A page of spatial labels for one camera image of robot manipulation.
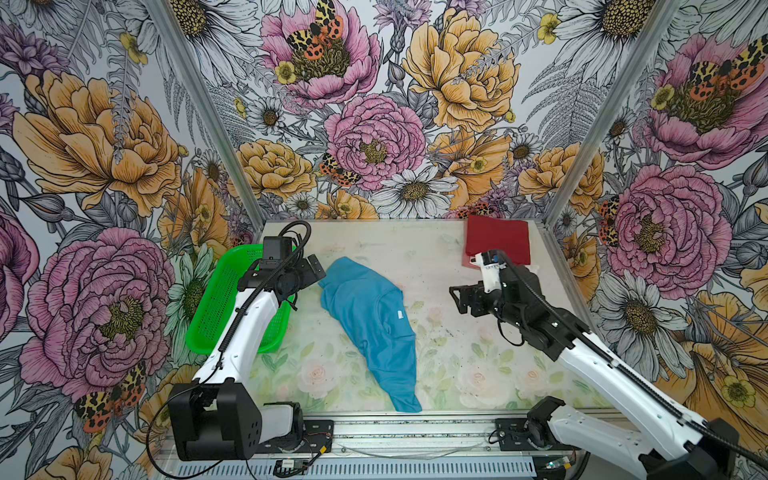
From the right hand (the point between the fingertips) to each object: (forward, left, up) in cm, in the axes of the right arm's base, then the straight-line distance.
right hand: (466, 296), depth 76 cm
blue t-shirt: (+6, +24, -17) cm, 30 cm away
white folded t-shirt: (+21, -29, -18) cm, 40 cm away
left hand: (+7, +41, -4) cm, 42 cm away
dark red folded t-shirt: (+37, -27, -19) cm, 49 cm away
